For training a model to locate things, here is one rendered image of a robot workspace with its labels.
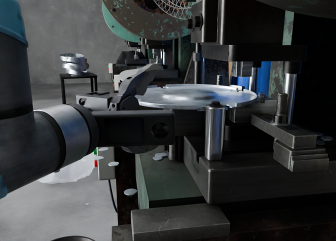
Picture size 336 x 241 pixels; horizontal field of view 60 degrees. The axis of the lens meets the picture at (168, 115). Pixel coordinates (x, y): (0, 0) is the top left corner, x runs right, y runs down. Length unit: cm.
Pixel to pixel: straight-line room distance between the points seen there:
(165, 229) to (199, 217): 6
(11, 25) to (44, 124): 10
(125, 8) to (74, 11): 540
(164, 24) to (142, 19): 14
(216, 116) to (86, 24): 686
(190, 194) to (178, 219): 7
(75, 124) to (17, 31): 12
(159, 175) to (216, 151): 14
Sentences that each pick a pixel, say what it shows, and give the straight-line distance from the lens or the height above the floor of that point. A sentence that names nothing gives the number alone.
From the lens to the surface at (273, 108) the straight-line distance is 64.
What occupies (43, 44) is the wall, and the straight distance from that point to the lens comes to 740.
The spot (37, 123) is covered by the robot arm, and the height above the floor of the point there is 81.
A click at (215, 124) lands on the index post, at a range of 47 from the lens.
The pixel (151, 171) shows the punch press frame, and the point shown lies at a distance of 59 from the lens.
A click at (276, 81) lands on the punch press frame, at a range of 90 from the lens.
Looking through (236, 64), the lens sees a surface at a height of 85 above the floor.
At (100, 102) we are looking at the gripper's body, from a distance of 44.
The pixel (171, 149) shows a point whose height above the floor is 68.
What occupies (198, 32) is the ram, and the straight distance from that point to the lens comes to 62.
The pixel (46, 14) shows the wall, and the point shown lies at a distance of 741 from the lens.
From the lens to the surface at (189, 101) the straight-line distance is 58.
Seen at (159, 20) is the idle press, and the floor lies 104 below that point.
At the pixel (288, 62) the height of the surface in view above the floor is 86.
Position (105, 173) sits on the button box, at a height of 52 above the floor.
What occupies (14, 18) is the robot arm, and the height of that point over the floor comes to 91.
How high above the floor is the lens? 89
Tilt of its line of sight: 14 degrees down
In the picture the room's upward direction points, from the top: straight up
